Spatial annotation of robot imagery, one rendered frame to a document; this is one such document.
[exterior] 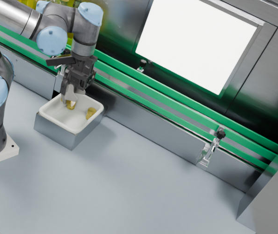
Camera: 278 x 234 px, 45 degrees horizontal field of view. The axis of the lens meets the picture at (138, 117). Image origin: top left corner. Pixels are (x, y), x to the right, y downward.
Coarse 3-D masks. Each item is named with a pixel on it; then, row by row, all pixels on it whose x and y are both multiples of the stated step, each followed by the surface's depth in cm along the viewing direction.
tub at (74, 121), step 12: (60, 96) 130; (84, 96) 135; (48, 108) 125; (60, 108) 135; (84, 108) 137; (96, 108) 135; (60, 120) 130; (72, 120) 132; (84, 120) 135; (72, 132) 117
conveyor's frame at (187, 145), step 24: (0, 48) 137; (24, 72) 138; (48, 72) 133; (48, 96) 139; (96, 96) 141; (120, 96) 137; (120, 120) 142; (144, 120) 137; (168, 120) 134; (168, 144) 138; (192, 144) 134; (216, 168) 134; (240, 168) 130
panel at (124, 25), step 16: (96, 0) 140; (112, 0) 138; (128, 0) 135; (144, 0) 132; (208, 0) 123; (112, 16) 141; (128, 16) 138; (144, 16) 135; (240, 16) 121; (112, 32) 144; (128, 32) 142; (256, 32) 122; (128, 48) 145; (240, 64) 129
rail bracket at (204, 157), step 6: (222, 132) 115; (216, 138) 117; (216, 144) 117; (204, 150) 129; (210, 150) 120; (198, 156) 134; (204, 156) 123; (210, 156) 128; (198, 162) 123; (204, 162) 123; (204, 168) 123
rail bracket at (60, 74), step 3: (63, 51) 124; (66, 51) 124; (69, 51) 124; (54, 66) 123; (57, 66) 123; (60, 66) 125; (63, 66) 127; (66, 66) 128; (63, 69) 129; (60, 72) 130; (63, 72) 130; (57, 75) 131; (60, 75) 130; (63, 75) 130; (60, 78) 131
